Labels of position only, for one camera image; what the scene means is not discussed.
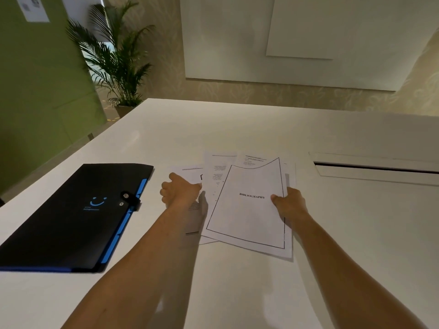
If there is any black folder with blue tabs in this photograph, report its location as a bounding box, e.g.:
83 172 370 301
0 163 154 273

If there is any large white wall panel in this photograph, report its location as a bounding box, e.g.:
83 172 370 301
180 0 439 92

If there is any person's right forearm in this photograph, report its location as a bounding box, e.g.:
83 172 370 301
291 212 428 329

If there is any white paper notice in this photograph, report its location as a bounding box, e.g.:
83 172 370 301
15 0 51 23

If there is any person's left forearm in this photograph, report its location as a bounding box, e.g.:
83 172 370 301
62 199 207 329

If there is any white table cable slot cover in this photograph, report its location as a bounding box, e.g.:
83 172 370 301
309 152 439 187

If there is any white sheet with header text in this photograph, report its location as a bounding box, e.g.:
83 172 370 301
236 153 296 189

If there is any white sheet with text block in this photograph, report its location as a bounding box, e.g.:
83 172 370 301
167 165 220 245

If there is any green partition panel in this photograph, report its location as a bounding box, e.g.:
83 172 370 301
0 0 107 196

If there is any green palm plant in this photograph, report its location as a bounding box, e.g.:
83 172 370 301
66 0 155 108

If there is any beige plant pot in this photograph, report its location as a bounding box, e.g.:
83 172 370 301
113 104 138 119

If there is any white printed text sheet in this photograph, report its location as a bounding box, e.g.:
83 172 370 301
203 152 238 233

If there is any white sheet with black border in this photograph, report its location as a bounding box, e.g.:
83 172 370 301
201 157 293 260

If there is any person's right hand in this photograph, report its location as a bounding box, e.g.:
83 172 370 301
270 187 311 226

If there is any person's left hand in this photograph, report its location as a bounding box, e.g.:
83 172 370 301
160 172 203 208

